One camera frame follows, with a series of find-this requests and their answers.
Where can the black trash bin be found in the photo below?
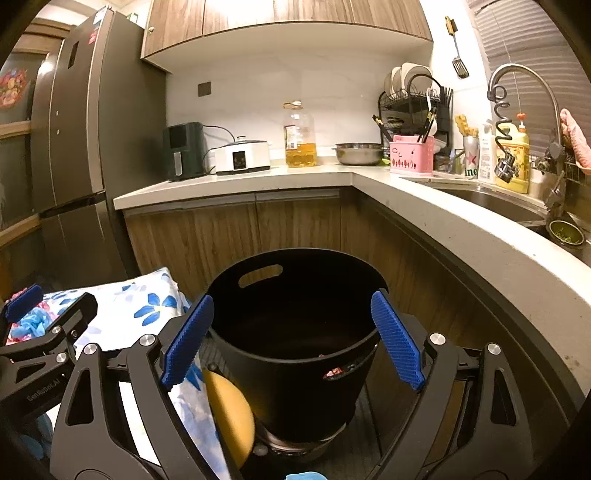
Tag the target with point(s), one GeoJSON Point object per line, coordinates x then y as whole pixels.
{"type": "Point", "coordinates": [284, 318]}

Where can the hanging slotted spatula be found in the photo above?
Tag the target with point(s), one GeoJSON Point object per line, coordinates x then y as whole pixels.
{"type": "Point", "coordinates": [458, 64]}

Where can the dark wall socket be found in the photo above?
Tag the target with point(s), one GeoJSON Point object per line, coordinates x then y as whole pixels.
{"type": "Point", "coordinates": [204, 89]}

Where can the black dish rack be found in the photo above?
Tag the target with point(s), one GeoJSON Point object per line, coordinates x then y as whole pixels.
{"type": "Point", "coordinates": [405, 112]}

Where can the wooden upper cabinet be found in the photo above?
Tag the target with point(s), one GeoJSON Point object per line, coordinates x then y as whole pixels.
{"type": "Point", "coordinates": [182, 34]}

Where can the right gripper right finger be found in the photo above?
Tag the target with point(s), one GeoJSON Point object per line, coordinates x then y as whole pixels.
{"type": "Point", "coordinates": [467, 421]}

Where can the beer can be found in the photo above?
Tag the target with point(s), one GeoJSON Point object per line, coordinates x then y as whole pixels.
{"type": "Point", "coordinates": [471, 146]}

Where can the cooking oil bottle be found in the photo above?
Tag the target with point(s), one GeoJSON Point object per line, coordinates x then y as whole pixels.
{"type": "Point", "coordinates": [299, 135]}

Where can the red snack wrapper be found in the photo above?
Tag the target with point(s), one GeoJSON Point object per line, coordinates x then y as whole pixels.
{"type": "Point", "coordinates": [337, 373]}

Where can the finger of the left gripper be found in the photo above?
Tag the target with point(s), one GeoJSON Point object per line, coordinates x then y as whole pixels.
{"type": "Point", "coordinates": [15, 309]}
{"type": "Point", "coordinates": [60, 335]}

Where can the blue floral tablecloth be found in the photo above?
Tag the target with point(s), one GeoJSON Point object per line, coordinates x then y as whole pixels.
{"type": "Point", "coordinates": [143, 305]}

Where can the yellow detergent bottle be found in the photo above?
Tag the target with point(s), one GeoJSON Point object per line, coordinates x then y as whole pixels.
{"type": "Point", "coordinates": [514, 143]}

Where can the pink utensil basket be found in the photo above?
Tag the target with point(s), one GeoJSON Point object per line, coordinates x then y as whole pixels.
{"type": "Point", "coordinates": [408, 155]}

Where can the wooden lower cabinets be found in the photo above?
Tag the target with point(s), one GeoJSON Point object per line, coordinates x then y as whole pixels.
{"type": "Point", "coordinates": [196, 240]}

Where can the white slow cooker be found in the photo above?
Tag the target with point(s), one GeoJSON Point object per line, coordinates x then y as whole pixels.
{"type": "Point", "coordinates": [241, 156]}

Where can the dark steel refrigerator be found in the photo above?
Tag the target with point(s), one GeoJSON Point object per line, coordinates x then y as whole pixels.
{"type": "Point", "coordinates": [96, 133]}

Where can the wooden glass door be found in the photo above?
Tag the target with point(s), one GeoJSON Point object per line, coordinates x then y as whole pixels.
{"type": "Point", "coordinates": [22, 250]}

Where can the steel sink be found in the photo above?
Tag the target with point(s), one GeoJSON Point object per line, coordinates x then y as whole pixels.
{"type": "Point", "coordinates": [522, 209]}

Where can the window blinds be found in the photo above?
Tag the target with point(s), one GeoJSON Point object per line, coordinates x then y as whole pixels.
{"type": "Point", "coordinates": [521, 32]}

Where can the white dish soap bottle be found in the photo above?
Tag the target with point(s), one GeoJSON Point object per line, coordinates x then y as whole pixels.
{"type": "Point", "coordinates": [488, 156]}

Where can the black air fryer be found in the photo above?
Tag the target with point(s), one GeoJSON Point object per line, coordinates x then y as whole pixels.
{"type": "Point", "coordinates": [184, 151]}

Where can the white plates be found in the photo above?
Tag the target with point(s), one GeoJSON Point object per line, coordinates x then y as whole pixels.
{"type": "Point", "coordinates": [408, 78]}

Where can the steel mixing bowl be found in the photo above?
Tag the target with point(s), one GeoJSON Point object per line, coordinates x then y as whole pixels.
{"type": "Point", "coordinates": [359, 154]}

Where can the pink cloth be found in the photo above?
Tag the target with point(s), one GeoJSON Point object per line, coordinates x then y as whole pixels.
{"type": "Point", "coordinates": [577, 141]}

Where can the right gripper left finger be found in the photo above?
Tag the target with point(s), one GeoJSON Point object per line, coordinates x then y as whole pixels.
{"type": "Point", "coordinates": [92, 438]}

